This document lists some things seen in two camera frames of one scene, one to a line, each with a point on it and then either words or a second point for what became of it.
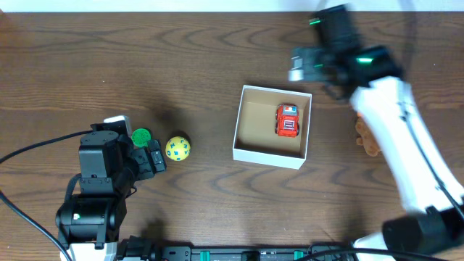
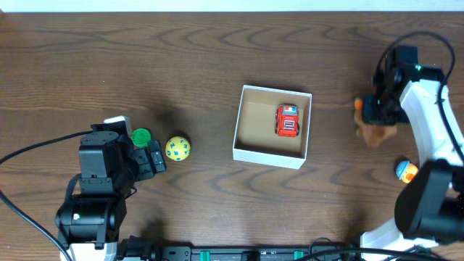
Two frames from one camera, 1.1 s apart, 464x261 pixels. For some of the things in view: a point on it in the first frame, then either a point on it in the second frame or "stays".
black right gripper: x=327 y=76 to x=372 y=109
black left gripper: x=143 y=159 stays
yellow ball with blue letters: x=177 y=148 stays
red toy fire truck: x=286 y=123 stays
